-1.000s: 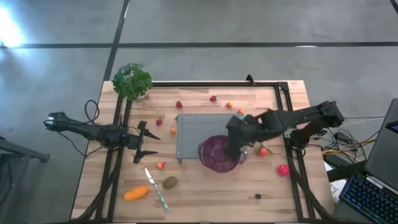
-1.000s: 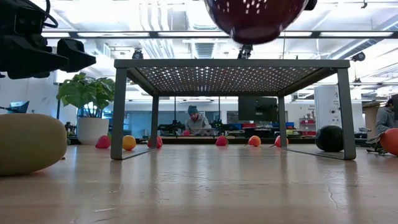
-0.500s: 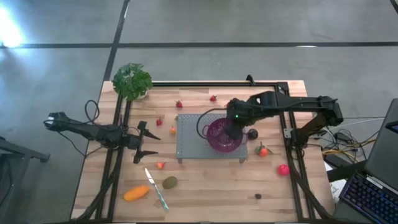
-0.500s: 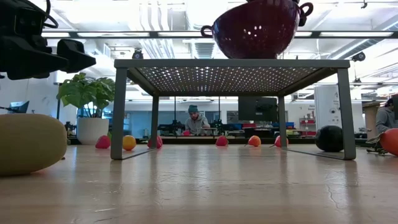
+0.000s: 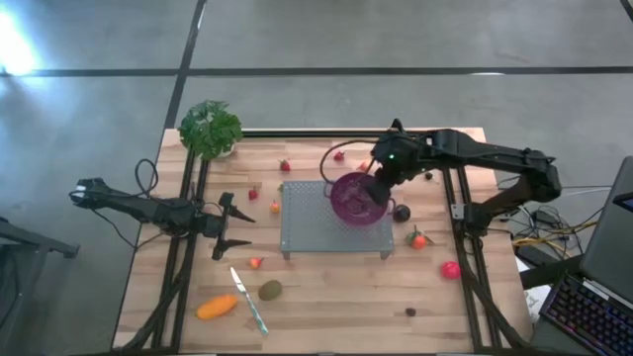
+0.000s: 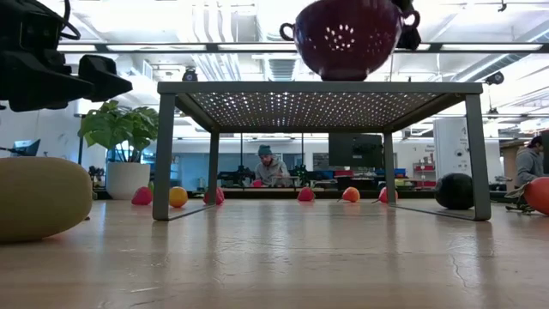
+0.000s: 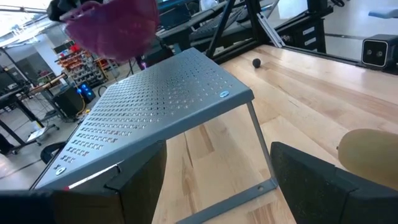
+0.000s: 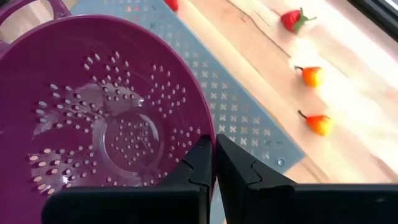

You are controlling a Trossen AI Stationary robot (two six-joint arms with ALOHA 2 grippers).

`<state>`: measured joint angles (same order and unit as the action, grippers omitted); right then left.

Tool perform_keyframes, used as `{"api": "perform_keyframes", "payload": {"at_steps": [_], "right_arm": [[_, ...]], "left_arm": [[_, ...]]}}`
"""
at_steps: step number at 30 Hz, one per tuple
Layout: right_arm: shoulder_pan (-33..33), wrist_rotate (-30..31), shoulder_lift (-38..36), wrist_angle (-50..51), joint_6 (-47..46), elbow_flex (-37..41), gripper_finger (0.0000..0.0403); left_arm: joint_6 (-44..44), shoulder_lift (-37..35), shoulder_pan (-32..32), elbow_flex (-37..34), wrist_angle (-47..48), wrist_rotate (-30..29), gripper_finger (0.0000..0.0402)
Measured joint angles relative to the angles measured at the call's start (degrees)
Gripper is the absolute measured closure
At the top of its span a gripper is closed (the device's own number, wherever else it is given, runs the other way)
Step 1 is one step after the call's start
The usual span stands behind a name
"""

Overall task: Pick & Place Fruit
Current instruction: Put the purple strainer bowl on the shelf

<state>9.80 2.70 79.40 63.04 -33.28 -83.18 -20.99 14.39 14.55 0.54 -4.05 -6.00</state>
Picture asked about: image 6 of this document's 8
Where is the green leafy plant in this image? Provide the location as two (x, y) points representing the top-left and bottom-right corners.
(78, 100), (160, 163)

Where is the white plant pot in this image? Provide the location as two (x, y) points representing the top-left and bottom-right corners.
(106, 161), (152, 201)

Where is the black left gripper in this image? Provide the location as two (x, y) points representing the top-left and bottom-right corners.
(0, 0), (133, 112)

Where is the black monitor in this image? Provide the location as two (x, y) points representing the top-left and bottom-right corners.
(328, 133), (384, 169)

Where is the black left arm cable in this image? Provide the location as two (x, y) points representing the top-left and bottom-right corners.
(59, 0), (82, 40)

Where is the brown-green kiwi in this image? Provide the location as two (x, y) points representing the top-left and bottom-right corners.
(0, 156), (94, 245)

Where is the grey perforated metal shelf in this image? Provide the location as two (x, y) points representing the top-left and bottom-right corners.
(152, 81), (493, 222)

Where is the black aluminium table frame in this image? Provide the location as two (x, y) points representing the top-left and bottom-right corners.
(92, 188), (549, 201)

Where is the red strawberry toy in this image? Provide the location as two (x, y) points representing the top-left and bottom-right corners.
(371, 185), (399, 204)

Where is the purple metal colander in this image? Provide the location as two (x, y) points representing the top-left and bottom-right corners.
(279, 0), (421, 82)

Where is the red plastic strawberry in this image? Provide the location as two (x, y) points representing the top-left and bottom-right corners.
(130, 185), (154, 207)
(297, 186), (317, 203)
(202, 186), (226, 206)

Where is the person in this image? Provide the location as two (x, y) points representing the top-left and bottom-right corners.
(514, 135), (546, 188)
(254, 144), (292, 188)

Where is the dark round avocado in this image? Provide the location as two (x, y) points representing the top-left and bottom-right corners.
(434, 172), (474, 211)

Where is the small orange-red peach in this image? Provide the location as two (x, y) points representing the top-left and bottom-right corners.
(336, 185), (361, 203)
(169, 185), (190, 209)

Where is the small rack with red bins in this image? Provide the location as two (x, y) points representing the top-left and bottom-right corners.
(413, 161), (437, 189)

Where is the black overhead crossbar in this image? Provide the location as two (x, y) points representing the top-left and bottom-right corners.
(57, 41), (549, 54)

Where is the pink-red round fruit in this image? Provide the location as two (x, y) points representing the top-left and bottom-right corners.
(523, 176), (549, 216)

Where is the small dark monitor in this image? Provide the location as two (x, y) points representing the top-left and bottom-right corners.
(11, 138), (42, 158)

